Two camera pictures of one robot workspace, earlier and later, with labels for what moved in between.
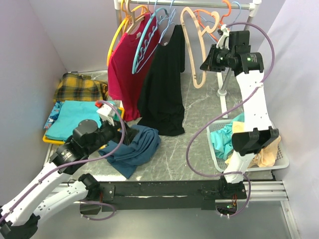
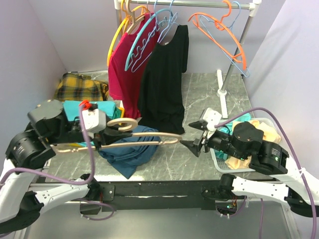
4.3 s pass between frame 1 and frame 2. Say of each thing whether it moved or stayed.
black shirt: stayed
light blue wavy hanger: moved
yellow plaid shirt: stayed
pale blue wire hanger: moved
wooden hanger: moved
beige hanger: stayed
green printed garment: stayed
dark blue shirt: stayed
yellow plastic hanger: stayed
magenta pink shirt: stayed
